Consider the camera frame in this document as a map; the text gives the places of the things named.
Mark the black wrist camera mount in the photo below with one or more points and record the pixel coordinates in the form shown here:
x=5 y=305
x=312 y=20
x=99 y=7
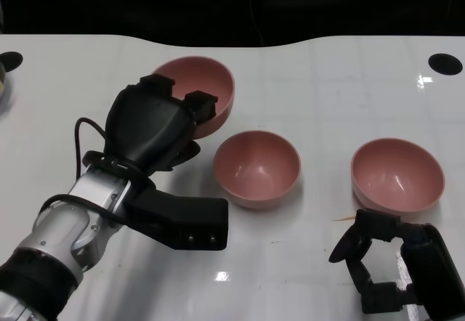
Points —
x=189 y=219

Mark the black table grommet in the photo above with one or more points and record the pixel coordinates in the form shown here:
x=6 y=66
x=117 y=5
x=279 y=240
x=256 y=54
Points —
x=445 y=64
x=11 y=61

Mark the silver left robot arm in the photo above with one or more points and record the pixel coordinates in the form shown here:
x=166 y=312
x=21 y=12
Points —
x=51 y=234

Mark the pink plastic bowl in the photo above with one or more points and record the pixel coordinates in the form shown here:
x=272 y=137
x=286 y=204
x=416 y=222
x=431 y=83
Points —
x=203 y=74
x=254 y=168
x=396 y=175

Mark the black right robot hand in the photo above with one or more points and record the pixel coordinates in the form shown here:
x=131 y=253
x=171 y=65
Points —
x=432 y=263

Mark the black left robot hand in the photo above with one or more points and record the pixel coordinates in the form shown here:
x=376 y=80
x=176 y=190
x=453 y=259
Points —
x=145 y=125

